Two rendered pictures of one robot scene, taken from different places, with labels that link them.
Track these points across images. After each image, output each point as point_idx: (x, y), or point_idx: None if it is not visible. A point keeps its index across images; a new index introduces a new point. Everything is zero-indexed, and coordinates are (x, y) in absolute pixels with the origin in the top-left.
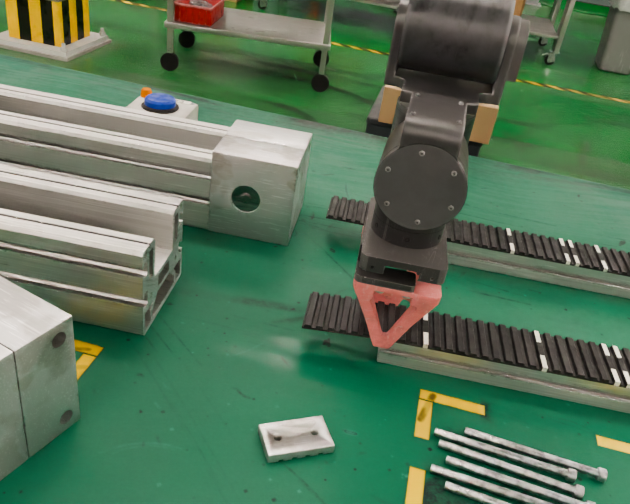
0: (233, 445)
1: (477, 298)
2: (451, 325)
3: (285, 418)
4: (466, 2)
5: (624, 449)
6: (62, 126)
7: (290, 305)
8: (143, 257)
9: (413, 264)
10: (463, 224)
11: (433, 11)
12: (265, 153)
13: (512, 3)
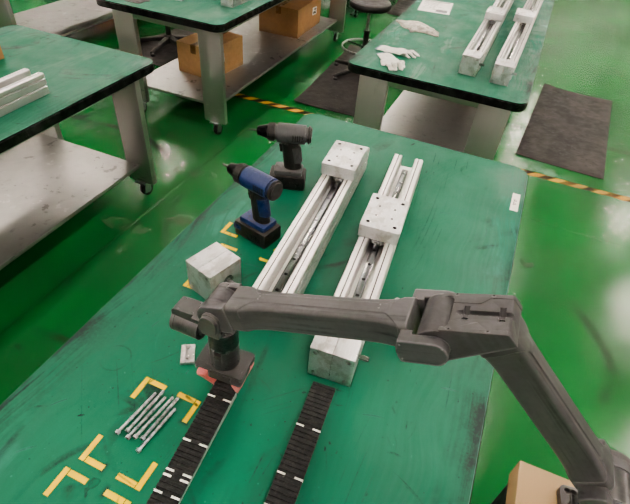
0: (191, 339)
1: (257, 453)
2: (219, 410)
3: (198, 354)
4: (211, 295)
5: (147, 472)
6: (348, 273)
7: (260, 366)
8: None
9: (200, 353)
10: (306, 452)
11: (213, 290)
12: (324, 336)
13: (204, 306)
